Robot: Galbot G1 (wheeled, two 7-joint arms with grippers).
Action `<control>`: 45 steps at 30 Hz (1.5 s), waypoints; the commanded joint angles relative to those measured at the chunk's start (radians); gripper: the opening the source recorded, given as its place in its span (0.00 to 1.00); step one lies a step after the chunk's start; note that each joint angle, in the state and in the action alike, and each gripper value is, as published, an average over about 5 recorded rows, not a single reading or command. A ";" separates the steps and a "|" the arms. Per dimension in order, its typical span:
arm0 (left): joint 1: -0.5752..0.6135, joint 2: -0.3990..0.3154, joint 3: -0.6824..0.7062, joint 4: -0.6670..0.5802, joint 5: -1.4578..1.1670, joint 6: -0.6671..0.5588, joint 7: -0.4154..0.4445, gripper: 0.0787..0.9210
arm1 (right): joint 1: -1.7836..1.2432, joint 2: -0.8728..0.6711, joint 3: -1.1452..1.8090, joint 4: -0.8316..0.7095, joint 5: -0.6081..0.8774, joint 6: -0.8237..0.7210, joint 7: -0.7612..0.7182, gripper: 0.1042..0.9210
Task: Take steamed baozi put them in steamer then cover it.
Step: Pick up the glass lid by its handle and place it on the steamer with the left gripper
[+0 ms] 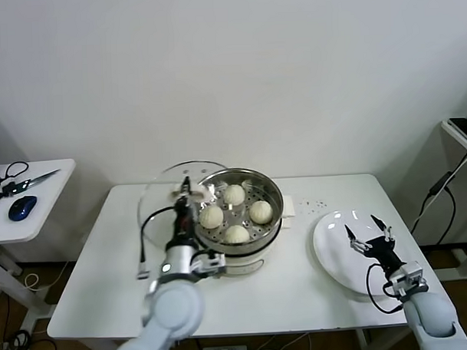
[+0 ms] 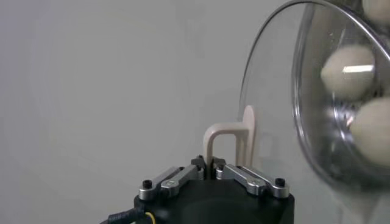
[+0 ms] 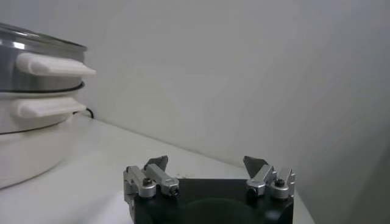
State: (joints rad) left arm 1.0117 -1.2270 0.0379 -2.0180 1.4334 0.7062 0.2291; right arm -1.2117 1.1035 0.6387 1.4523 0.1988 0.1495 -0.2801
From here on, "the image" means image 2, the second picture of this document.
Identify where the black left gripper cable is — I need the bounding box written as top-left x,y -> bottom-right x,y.
100,206 -> 156,224

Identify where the round glass pot lid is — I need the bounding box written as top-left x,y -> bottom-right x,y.
202,0 -> 390,224

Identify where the white steamed baozi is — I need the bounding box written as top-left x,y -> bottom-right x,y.
361,0 -> 390,25
349,96 -> 390,168
319,44 -> 376,101

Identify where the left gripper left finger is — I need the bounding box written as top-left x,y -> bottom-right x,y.
138,155 -> 207,201

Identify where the stainless steel steamer basket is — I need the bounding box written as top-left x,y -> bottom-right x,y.
291,0 -> 390,195

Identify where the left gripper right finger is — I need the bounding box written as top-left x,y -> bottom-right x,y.
212,158 -> 290,199

